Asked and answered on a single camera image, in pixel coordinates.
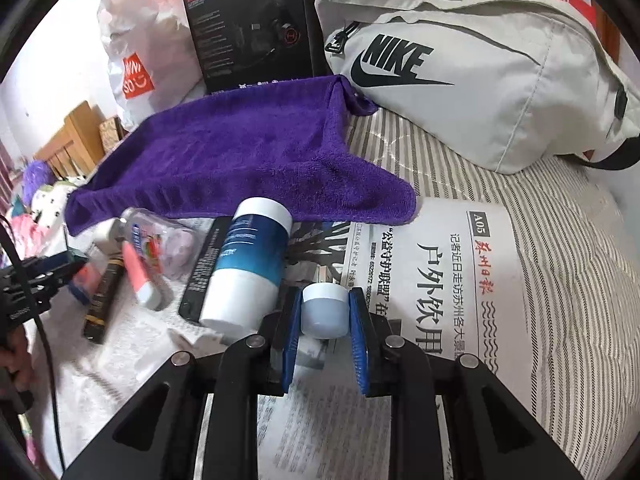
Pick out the dark brown gold tube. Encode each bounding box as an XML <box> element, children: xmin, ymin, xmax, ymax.
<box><xmin>82</xmin><ymin>254</ymin><xmax>125</xmax><ymax>344</ymax></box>

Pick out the pink tube with white cap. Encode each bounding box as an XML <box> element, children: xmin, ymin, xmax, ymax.
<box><xmin>122</xmin><ymin>240</ymin><xmax>172</xmax><ymax>311</ymax></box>

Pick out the clear sanitizer bottle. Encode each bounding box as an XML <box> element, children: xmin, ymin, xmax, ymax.
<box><xmin>120</xmin><ymin>207</ymin><xmax>198</xmax><ymax>280</ymax></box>

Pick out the black rectangular stick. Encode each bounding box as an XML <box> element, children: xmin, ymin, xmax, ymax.
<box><xmin>178</xmin><ymin>217</ymin><xmax>231</xmax><ymax>324</ymax></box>

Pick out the white blue bottle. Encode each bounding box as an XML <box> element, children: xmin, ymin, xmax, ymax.
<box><xmin>200</xmin><ymin>197</ymin><xmax>293</xmax><ymax>337</ymax></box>

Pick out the small blue pink jar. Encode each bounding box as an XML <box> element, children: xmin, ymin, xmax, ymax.
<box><xmin>67</xmin><ymin>262</ymin><xmax>105</xmax><ymax>307</ymax></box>

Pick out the white USB charger plug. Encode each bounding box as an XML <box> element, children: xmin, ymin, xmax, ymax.
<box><xmin>93</xmin><ymin>218</ymin><xmax>125</xmax><ymax>255</ymax></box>

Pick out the person left hand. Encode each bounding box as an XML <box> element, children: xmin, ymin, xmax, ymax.
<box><xmin>1</xmin><ymin>326</ymin><xmax>34</xmax><ymax>392</ymax></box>

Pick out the pink clothing pile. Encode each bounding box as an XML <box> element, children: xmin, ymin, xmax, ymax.
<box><xmin>10</xmin><ymin>214</ymin><xmax>64</xmax><ymax>260</ymax></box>

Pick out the white dotted plush toy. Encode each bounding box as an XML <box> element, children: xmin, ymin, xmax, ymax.
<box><xmin>30</xmin><ymin>181</ymin><xmax>76</xmax><ymax>229</ymax></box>

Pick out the purple plush toy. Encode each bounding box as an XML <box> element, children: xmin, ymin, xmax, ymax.
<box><xmin>22</xmin><ymin>159</ymin><xmax>56</xmax><ymax>205</ymax></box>

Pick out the patterned book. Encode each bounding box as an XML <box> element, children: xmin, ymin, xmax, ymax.
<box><xmin>99</xmin><ymin>116</ymin><xmax>128</xmax><ymax>154</ymax></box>

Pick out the newspaper sheet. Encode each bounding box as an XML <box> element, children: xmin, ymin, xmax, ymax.
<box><xmin>29</xmin><ymin>198</ymin><xmax>532</xmax><ymax>479</ymax></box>

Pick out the white Miniso plastic bag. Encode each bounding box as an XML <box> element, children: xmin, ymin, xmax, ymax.
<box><xmin>96</xmin><ymin>0</ymin><xmax>205</xmax><ymax>130</ymax></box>

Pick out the purple towel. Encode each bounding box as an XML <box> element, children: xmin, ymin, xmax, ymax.
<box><xmin>64</xmin><ymin>76</ymin><xmax>416</xmax><ymax>235</ymax></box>

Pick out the black headset box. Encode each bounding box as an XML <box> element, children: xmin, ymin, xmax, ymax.
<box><xmin>182</xmin><ymin>0</ymin><xmax>314</xmax><ymax>93</ymax></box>

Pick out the grey Nike waist bag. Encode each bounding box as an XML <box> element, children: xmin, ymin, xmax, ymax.
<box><xmin>314</xmin><ymin>0</ymin><xmax>639</xmax><ymax>174</ymax></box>

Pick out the black cable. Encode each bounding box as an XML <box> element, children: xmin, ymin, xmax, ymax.
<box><xmin>0</xmin><ymin>213</ymin><xmax>66</xmax><ymax>470</ymax></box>

